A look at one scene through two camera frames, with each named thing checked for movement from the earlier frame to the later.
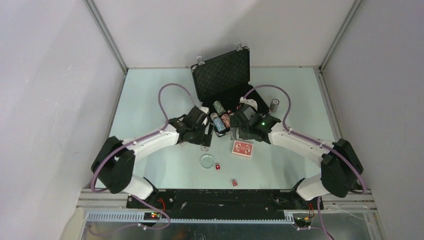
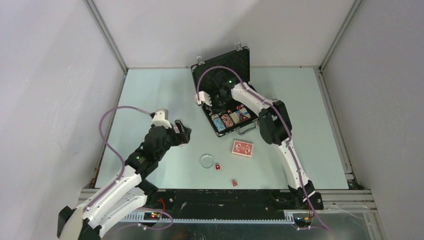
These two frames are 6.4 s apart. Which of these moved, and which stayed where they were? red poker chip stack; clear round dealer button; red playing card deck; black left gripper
Moved: black left gripper
Stayed: clear round dealer button; red poker chip stack; red playing card deck
